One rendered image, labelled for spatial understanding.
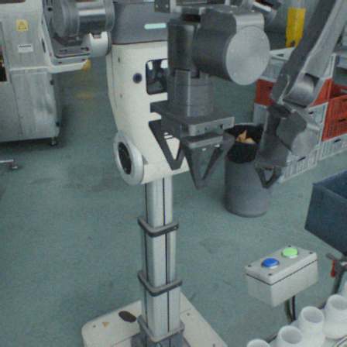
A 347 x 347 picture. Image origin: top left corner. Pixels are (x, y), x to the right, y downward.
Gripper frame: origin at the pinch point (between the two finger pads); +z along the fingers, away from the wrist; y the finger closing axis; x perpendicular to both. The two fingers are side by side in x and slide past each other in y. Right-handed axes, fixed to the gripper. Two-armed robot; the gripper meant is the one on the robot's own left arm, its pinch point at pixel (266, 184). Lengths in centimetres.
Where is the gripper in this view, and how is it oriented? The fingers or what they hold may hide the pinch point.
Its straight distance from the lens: 88.0
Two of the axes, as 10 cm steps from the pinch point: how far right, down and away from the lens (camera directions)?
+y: 3.3, -5.6, 7.6
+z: 0.0, 8.0, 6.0
